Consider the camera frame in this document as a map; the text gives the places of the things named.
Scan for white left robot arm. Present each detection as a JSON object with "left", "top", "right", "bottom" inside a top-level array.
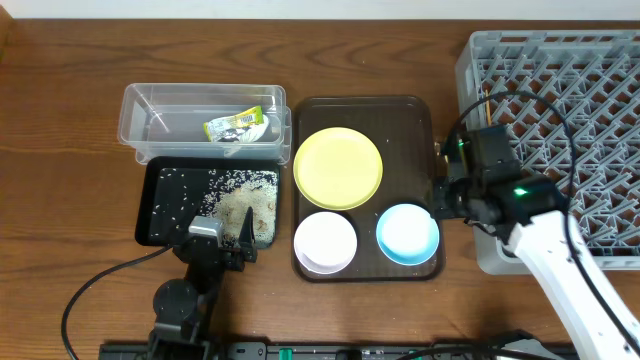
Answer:
[{"left": 146, "top": 208, "right": 257, "bottom": 360}]

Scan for black plastic tray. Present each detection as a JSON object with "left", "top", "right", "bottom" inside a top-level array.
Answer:
[{"left": 135, "top": 157, "right": 280, "bottom": 249}]

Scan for dark brown serving tray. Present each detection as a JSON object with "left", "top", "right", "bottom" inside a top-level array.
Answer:
[{"left": 292, "top": 95, "right": 445, "bottom": 283}]

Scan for white pink bowl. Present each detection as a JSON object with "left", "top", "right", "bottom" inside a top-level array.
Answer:
[{"left": 293, "top": 211, "right": 357, "bottom": 275}]

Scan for blue bowl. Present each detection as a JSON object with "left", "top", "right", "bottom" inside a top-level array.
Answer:
[{"left": 376, "top": 203, "right": 440, "bottom": 266}]

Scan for wooden chopstick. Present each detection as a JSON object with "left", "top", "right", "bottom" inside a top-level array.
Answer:
[{"left": 484, "top": 89, "right": 492, "bottom": 126}]

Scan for yellow green snack wrapper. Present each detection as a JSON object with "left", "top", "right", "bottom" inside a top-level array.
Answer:
[{"left": 203, "top": 106, "right": 265, "bottom": 142}]

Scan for clear plastic bin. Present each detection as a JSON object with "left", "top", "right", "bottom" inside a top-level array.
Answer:
[{"left": 118, "top": 83, "right": 292, "bottom": 165}]

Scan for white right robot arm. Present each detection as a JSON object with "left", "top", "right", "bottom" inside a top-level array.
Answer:
[{"left": 429, "top": 126, "right": 639, "bottom": 359}]

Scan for yellow plate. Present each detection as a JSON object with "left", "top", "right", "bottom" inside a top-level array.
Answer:
[{"left": 293, "top": 127, "right": 384, "bottom": 211}]

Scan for rice food scraps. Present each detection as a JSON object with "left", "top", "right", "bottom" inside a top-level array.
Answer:
[{"left": 148, "top": 168, "right": 279, "bottom": 249}]

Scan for grey dishwasher rack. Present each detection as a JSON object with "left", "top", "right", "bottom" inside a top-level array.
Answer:
[{"left": 455, "top": 30, "right": 639, "bottom": 271}]

